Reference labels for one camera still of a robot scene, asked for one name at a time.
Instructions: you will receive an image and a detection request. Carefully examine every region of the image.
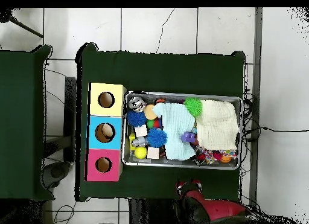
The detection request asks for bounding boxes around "light blue waffle cloth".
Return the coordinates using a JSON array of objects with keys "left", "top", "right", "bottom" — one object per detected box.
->
[{"left": 152, "top": 102, "right": 197, "bottom": 161}]

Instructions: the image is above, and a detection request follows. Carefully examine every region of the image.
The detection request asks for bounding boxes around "wooden box with three holes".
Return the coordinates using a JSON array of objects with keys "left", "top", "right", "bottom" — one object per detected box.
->
[{"left": 85, "top": 82, "right": 127, "bottom": 182}]

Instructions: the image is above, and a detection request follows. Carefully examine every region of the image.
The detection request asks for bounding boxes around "orange round sponge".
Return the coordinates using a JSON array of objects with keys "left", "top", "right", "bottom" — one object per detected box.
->
[{"left": 144, "top": 104, "right": 159, "bottom": 120}]

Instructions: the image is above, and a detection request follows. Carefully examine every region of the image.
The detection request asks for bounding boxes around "blue spiky ball with eyes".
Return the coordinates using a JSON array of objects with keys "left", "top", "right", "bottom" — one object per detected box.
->
[{"left": 146, "top": 127, "right": 168, "bottom": 148}]

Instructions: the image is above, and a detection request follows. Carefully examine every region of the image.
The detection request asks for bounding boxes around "wooden cube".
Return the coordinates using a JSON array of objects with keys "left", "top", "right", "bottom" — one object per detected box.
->
[
  {"left": 147, "top": 147, "right": 161, "bottom": 159},
  {"left": 134, "top": 124, "right": 148, "bottom": 138}
]

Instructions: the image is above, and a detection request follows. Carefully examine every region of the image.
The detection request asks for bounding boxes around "crushed silver drink can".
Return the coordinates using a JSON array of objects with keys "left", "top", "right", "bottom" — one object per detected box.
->
[{"left": 128, "top": 95, "right": 147, "bottom": 113}]

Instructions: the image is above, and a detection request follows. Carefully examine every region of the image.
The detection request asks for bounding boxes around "yellow ball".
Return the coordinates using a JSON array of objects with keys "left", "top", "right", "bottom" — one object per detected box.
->
[{"left": 134, "top": 146, "right": 147, "bottom": 159}]

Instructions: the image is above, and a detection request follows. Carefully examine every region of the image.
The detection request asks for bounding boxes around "purple toy block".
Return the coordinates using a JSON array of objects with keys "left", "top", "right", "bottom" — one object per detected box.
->
[{"left": 180, "top": 132, "right": 197, "bottom": 143}]

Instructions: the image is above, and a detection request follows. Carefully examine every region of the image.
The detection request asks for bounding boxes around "green spiky rubber ball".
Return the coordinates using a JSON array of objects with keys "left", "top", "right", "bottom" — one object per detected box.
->
[{"left": 183, "top": 97, "right": 203, "bottom": 118}]

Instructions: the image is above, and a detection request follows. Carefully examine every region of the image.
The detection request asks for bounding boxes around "dark green table cloth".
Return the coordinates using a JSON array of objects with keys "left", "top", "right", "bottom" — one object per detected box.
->
[{"left": 75, "top": 42, "right": 247, "bottom": 205}]

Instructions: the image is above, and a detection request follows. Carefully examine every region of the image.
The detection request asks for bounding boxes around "cream waffle cloth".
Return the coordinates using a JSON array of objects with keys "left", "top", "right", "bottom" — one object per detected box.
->
[{"left": 196, "top": 98, "right": 240, "bottom": 151}]

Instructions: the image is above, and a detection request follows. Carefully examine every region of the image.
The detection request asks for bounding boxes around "black stand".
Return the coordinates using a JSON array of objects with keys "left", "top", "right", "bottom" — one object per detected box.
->
[{"left": 63, "top": 76, "right": 77, "bottom": 163}]

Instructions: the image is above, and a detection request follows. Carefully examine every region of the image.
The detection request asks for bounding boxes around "grey round base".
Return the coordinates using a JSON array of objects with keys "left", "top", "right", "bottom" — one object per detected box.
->
[{"left": 43, "top": 161, "right": 72, "bottom": 188}]

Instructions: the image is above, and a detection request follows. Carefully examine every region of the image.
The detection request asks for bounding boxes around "dark green side table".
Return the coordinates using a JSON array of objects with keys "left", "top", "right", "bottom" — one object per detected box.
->
[{"left": 0, "top": 45, "right": 56, "bottom": 201}]

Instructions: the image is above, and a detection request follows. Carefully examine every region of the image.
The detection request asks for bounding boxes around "black tripod leg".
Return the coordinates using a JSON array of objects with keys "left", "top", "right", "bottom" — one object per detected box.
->
[{"left": 0, "top": 8, "right": 45, "bottom": 39}]

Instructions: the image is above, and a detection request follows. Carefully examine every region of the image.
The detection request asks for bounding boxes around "shallow wire mesh bin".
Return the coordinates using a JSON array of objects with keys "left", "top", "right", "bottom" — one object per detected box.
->
[{"left": 121, "top": 91, "right": 243, "bottom": 170}]

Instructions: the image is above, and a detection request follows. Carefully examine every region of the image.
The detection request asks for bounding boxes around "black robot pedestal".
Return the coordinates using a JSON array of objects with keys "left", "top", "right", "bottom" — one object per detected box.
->
[{"left": 129, "top": 198, "right": 180, "bottom": 224}]

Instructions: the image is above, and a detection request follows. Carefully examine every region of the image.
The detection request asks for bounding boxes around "black cable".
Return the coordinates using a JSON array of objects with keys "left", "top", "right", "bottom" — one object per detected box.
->
[{"left": 243, "top": 126, "right": 309, "bottom": 133}]

